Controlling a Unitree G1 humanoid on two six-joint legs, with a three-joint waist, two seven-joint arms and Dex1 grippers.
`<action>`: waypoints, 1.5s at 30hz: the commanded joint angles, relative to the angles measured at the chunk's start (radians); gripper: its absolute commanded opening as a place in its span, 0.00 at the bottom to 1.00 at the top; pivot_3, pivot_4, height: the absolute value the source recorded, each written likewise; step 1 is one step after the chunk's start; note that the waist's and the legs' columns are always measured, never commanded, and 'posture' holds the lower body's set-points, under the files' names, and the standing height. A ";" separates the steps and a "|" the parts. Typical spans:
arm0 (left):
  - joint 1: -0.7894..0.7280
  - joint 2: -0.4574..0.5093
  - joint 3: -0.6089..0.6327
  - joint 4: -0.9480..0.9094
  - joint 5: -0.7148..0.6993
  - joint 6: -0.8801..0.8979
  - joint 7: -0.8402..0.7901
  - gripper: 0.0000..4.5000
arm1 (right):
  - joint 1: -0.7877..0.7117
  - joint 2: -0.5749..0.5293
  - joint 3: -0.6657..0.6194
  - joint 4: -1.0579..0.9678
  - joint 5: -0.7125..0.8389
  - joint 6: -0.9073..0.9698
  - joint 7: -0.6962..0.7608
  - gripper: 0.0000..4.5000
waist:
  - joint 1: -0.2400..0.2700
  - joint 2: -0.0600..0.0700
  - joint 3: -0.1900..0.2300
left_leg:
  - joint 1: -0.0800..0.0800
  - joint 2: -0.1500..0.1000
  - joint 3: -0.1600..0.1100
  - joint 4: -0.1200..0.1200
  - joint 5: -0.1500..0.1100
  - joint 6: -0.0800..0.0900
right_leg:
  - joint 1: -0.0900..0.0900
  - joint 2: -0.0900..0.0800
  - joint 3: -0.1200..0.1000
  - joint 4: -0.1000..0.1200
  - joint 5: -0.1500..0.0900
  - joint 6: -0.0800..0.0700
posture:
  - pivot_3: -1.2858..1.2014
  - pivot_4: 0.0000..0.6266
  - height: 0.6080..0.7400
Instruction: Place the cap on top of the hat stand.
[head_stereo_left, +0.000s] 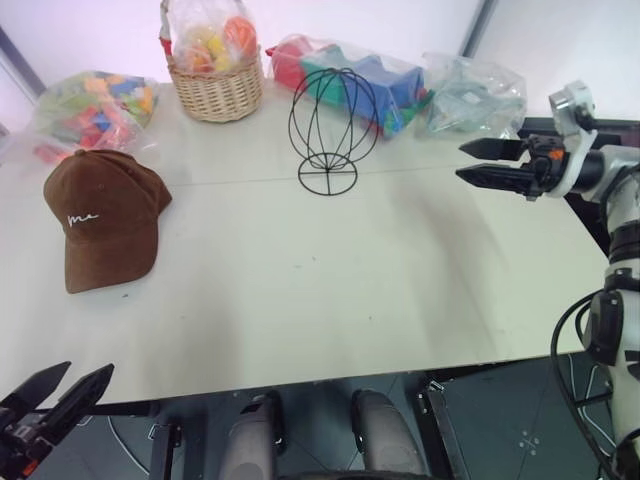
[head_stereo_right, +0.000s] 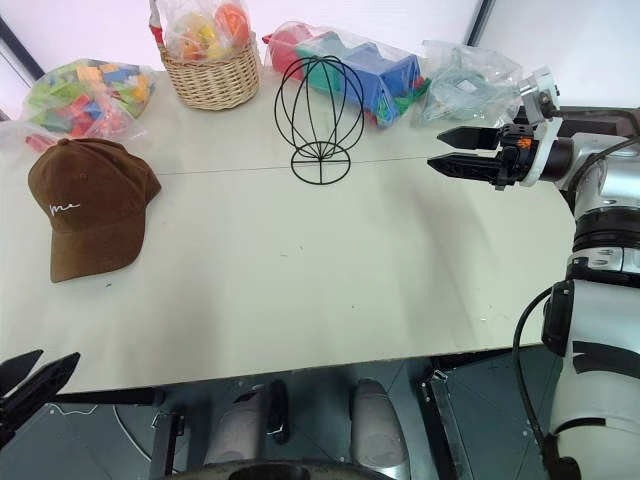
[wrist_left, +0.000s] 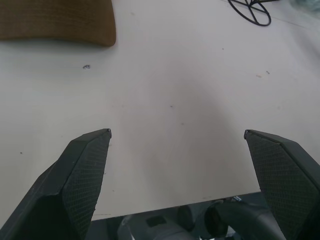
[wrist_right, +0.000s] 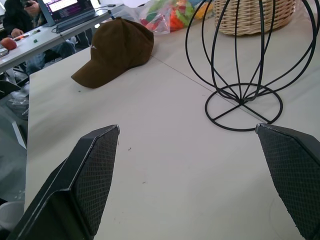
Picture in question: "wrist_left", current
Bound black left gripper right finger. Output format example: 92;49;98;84
243;129;320;240

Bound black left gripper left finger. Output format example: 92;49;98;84
0;128;112;240

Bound dark robot body parts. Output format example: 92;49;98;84
88;191;287;240

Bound brown wooden board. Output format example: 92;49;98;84
0;0;117;48

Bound black wire stand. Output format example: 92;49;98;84
227;0;272;27

